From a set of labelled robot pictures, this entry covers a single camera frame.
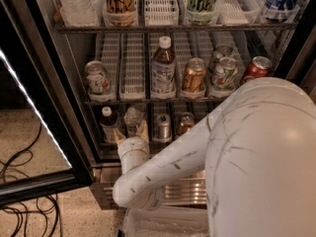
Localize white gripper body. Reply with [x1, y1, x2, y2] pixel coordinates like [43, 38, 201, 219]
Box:
[117, 136, 150, 174]

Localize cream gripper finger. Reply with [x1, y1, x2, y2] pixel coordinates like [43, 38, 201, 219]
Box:
[114, 129, 126, 146]
[136, 119, 149, 141]

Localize clear water bottle bottom shelf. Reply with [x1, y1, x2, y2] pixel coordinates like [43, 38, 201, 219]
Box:
[123, 107, 146, 137]

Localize clear water bottle shelf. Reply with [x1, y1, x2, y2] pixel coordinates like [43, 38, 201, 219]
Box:
[59, 0, 102, 28]
[123, 107, 146, 137]

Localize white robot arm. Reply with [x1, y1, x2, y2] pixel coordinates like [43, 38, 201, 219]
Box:
[113, 77, 316, 237]

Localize brown tea bottle bottom shelf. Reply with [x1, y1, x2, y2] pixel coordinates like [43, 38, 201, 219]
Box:
[100, 106, 123, 144]

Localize brown tea bottle shelf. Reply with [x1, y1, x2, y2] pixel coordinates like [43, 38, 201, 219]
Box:
[100, 106, 123, 144]
[151, 36, 176, 99]

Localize silver can bottom shelf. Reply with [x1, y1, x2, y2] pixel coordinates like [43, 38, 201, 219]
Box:
[154, 114, 172, 142]

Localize gold can bottom shelf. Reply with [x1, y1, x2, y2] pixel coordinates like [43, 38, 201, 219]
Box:
[177, 112, 196, 135]

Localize gold can shelf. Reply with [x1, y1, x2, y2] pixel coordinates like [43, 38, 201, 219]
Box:
[182, 57, 206, 99]
[177, 112, 196, 135]

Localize brown tea bottle middle shelf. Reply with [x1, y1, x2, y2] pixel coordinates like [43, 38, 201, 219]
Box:
[151, 36, 176, 99]

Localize gold can middle shelf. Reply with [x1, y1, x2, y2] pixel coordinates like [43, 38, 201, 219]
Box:
[182, 57, 206, 99]

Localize stainless steel fridge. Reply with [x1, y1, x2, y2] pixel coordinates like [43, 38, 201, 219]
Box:
[29, 0, 316, 211]

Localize black fridge glass door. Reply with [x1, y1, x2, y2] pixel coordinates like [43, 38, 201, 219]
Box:
[0, 0, 93, 206]

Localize empty white tray top shelf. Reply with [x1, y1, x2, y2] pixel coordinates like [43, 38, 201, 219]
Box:
[144, 0, 179, 26]

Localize green tall can top shelf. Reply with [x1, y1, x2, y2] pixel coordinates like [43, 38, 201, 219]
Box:
[187, 0, 216, 25]

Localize clear water bottle top shelf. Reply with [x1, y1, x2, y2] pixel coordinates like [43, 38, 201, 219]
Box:
[59, 0, 102, 28]

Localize right fridge glass door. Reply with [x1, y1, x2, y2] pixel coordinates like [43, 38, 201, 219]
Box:
[285, 26, 316, 101]

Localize blue can top shelf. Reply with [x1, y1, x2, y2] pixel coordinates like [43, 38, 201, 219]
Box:
[262, 0, 298, 23]

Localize white green can middle left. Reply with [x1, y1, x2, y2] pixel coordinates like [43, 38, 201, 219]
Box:
[85, 60, 113, 102]

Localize white green can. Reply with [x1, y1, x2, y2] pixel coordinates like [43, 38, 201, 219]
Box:
[210, 56, 237, 98]
[85, 60, 113, 102]

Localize clear plastic bin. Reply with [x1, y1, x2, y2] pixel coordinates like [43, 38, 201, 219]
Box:
[122, 206, 209, 237]

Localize white green can middle front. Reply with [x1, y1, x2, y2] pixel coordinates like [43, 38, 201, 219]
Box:
[210, 56, 237, 98]

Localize silver can middle rear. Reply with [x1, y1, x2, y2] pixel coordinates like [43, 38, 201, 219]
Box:
[208, 43, 233, 72]

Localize red coca-cola can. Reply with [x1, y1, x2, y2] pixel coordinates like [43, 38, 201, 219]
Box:
[239, 56, 272, 85]

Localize black floor cables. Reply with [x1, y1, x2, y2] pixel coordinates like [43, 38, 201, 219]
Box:
[0, 121, 63, 237]

